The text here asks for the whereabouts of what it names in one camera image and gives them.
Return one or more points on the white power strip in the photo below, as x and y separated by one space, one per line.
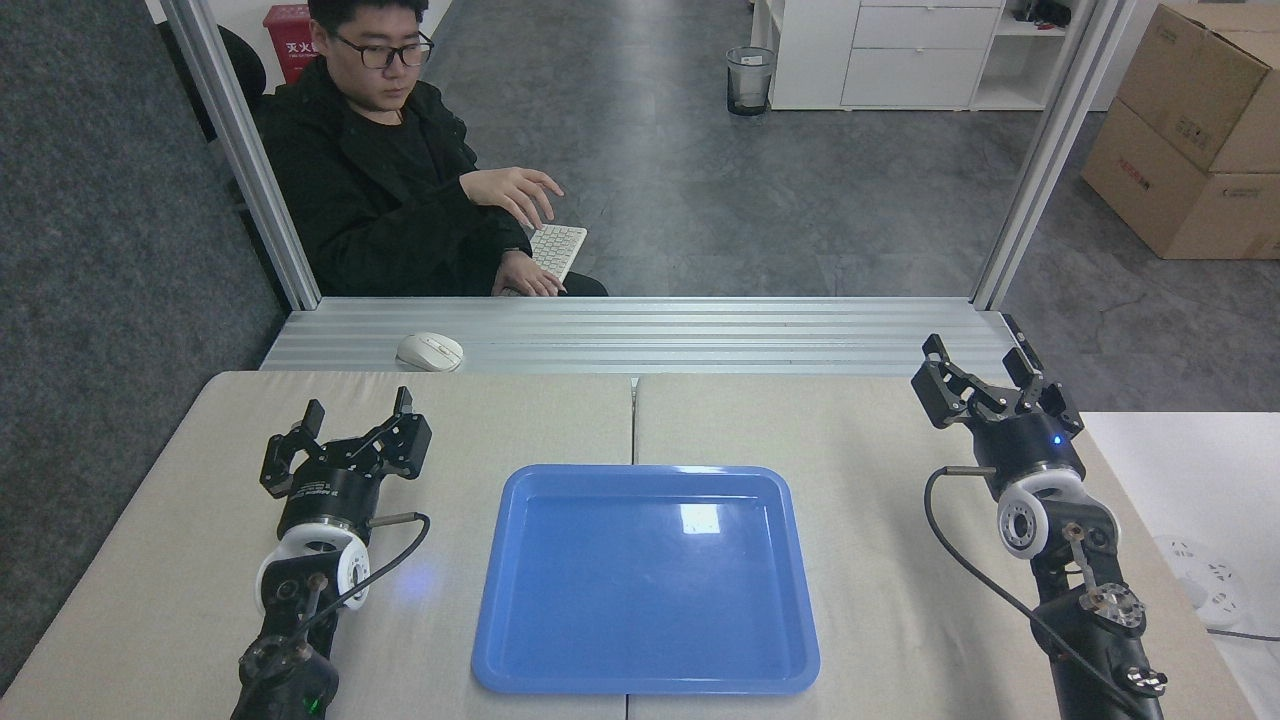
1205 580

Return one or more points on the white drawer cabinet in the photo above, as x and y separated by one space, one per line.
900 55

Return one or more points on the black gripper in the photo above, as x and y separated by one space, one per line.
330 495
1035 445

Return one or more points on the person's right hand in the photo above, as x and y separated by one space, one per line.
515 192

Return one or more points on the silver aluminium post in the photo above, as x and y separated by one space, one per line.
245 160
1050 160

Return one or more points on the blue plastic tray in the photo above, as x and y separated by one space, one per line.
645 590

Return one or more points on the white keyboard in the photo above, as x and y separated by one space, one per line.
558 248

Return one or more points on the large brown cardboard box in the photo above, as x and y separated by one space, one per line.
1160 190

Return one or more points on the silver ribbed aluminium platform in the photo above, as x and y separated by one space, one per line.
700 335

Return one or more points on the white side table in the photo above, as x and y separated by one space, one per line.
1200 480

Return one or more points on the red fire equipment box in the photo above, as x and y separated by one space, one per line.
288 40

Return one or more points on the black office chair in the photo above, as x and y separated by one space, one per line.
245 70

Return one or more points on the person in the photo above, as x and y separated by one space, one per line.
370 190

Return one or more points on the white computer mouse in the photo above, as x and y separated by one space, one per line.
430 352

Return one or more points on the person's left hand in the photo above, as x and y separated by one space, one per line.
530 275

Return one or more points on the small brown cardboard box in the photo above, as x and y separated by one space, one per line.
1210 90

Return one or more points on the grey waste bin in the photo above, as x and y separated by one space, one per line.
750 80

